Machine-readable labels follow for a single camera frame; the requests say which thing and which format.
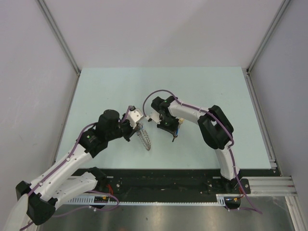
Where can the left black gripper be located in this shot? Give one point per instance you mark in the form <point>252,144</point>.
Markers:
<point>131,130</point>

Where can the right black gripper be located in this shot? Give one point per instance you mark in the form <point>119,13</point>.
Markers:
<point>172,129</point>

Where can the metal disc with keyrings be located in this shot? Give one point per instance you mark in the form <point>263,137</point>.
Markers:
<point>144,136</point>

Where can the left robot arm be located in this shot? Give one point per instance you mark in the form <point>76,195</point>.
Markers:
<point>46,193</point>

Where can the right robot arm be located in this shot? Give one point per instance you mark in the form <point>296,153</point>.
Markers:
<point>215,128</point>

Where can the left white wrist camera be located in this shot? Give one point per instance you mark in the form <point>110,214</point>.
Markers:
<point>134,116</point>

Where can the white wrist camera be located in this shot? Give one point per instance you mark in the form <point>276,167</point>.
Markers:
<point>154,116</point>
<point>134,116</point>

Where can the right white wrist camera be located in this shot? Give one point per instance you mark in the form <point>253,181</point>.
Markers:
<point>154,116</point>

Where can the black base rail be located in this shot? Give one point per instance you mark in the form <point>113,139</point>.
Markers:
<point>122,181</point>

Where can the white cable duct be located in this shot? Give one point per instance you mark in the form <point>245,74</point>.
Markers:
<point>88,199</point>

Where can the aluminium frame crossbar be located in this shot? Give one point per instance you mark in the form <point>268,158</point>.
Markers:
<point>272,186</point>

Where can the left aluminium corner post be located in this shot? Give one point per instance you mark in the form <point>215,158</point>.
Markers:
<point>58,34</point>

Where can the aluminium corner post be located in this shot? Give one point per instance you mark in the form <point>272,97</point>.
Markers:
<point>269,33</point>
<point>58,34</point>

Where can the right aluminium corner post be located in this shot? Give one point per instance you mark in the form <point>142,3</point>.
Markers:
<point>269,33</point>

